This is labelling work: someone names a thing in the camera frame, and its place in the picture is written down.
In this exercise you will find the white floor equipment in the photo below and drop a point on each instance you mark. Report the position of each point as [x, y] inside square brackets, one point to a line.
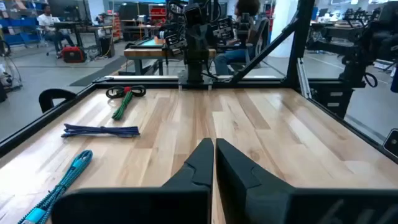
[6, 79]

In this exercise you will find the silver aluminium extrusion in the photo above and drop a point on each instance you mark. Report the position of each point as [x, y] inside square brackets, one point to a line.
[303, 81]

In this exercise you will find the black aluminium rig frame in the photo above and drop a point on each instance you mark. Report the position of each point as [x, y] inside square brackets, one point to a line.
[298, 46]

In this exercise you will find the blue storage shelving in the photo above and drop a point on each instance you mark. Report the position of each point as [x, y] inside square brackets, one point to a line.
[18, 23]

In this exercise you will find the teal tool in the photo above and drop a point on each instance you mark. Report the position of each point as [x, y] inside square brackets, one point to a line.
[79, 163]

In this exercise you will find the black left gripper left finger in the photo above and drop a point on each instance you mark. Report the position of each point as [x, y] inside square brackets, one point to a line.
[192, 193]

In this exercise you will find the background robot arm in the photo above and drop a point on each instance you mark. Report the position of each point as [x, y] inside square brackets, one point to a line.
[357, 53]

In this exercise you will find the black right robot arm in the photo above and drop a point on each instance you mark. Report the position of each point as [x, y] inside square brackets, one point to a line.
[196, 62]

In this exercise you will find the black work desk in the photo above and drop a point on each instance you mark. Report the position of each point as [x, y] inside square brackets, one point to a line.
[66, 25]

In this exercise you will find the black office chair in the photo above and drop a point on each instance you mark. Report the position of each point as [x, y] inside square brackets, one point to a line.
[262, 34]

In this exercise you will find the wooden workbench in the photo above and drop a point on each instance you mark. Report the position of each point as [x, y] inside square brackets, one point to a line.
[143, 53]

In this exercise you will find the dark floor mat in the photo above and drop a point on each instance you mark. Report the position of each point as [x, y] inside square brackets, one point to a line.
[102, 70]

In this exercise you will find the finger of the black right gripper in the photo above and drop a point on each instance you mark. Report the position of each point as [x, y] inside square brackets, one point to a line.
[192, 39]
[202, 39]

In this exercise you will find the teal tray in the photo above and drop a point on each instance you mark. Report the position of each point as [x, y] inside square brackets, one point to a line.
[149, 43]

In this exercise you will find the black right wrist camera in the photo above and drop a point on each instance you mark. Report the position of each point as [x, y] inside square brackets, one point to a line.
[193, 14]

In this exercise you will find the black computer tower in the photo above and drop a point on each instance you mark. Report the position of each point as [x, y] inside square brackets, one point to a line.
[107, 46]

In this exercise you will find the small black table camera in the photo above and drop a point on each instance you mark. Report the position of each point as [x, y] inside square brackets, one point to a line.
[392, 143]

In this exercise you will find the black drawer cabinet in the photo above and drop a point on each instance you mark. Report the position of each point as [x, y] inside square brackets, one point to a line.
[339, 99]

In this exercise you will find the red drawer cabinet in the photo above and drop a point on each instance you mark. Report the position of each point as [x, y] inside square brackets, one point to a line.
[158, 12]

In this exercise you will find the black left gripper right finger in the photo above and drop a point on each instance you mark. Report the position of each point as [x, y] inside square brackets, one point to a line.
[248, 199]

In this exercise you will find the person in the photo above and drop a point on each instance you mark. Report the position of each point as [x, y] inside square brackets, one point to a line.
[46, 20]
[230, 59]

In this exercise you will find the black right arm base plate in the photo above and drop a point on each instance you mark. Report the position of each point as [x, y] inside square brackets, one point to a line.
[183, 81]

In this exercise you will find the red equipment case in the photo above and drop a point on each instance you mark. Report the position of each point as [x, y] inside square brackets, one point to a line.
[73, 54]

